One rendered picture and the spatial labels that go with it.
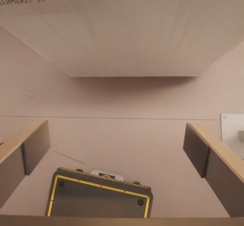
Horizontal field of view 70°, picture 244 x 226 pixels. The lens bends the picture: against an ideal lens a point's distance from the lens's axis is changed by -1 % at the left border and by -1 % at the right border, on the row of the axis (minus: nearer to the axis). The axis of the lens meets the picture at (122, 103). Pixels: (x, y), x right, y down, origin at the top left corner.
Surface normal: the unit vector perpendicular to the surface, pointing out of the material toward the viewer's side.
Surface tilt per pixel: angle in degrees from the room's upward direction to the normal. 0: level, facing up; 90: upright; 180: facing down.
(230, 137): 0
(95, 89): 0
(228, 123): 0
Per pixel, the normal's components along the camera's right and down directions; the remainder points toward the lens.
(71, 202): -0.10, -0.14
